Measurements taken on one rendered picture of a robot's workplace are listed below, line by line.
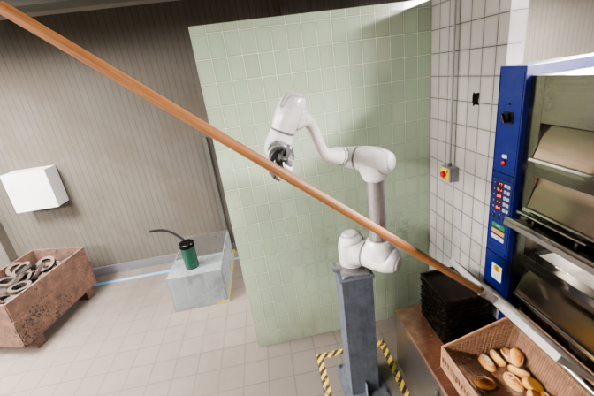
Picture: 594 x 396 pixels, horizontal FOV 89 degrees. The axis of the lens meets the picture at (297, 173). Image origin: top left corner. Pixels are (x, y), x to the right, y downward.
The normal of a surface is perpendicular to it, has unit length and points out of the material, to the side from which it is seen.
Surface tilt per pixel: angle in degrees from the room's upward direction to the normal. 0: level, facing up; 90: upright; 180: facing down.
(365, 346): 90
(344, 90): 90
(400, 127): 90
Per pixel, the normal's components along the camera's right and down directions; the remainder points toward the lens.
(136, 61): 0.13, 0.30
